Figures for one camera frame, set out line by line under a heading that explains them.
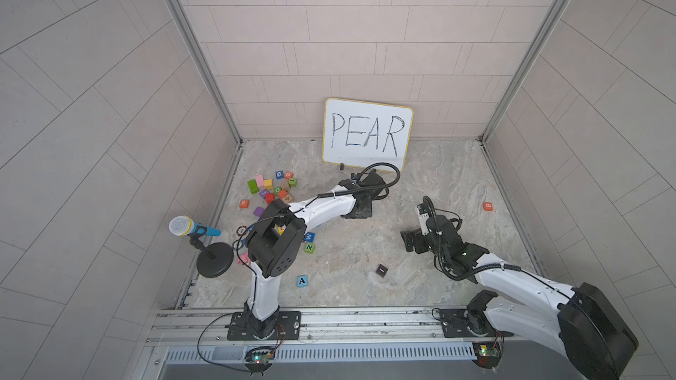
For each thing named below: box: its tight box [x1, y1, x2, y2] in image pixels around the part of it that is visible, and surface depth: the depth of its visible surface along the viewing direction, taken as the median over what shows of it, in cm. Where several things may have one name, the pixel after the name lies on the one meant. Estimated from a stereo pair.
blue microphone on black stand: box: [169, 215, 235, 278], surface depth 74 cm
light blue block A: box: [296, 275, 309, 288], surface depth 79 cm
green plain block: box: [247, 179, 260, 195], surface depth 101 cm
